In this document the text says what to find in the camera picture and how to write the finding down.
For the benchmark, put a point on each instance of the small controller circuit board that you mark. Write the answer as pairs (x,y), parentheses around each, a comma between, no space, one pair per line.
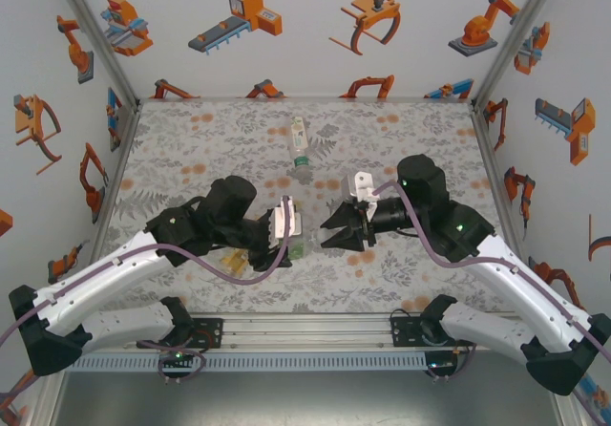
(441,364)
(176,356)

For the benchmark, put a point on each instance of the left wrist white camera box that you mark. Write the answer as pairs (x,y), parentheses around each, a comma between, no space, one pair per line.
(296,227)

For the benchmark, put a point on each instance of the yellow label plastic bottle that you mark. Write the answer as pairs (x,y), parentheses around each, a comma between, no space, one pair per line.
(235,261)

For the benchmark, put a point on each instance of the aluminium frame post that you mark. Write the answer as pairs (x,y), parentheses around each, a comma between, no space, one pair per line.
(514,39)
(98,39)

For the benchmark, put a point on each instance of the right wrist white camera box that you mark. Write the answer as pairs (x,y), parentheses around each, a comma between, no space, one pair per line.
(358,185)

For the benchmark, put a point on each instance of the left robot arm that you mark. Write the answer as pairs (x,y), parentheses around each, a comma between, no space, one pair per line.
(129,323)

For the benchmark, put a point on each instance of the thin aluminium table rail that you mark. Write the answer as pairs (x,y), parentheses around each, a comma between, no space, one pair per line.
(305,99)

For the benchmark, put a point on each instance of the green label plastic bottle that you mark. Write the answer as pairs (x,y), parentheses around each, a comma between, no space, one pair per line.
(297,251)

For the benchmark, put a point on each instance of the aluminium table side rail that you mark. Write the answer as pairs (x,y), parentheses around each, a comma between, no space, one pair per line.
(492,158)
(113,182)

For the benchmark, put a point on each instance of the white label plastic bottle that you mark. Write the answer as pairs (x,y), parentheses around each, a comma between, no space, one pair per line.
(298,137)

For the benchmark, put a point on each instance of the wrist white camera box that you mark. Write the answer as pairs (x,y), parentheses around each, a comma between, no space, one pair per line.
(358,185)
(296,227)

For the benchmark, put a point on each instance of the floral patterned tablecloth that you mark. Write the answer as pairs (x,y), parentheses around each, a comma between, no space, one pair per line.
(238,134)

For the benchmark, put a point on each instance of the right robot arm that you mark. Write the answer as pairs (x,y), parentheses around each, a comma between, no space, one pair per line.
(487,325)

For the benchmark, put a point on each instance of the wide aluminium frame rail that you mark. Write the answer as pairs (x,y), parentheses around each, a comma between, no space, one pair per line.
(305,333)

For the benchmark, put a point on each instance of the grey metal bracket plate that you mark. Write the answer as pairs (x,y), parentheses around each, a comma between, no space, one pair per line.
(123,127)

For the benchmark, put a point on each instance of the aluminium frame leg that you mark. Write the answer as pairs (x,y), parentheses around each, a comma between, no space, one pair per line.
(565,409)
(45,399)

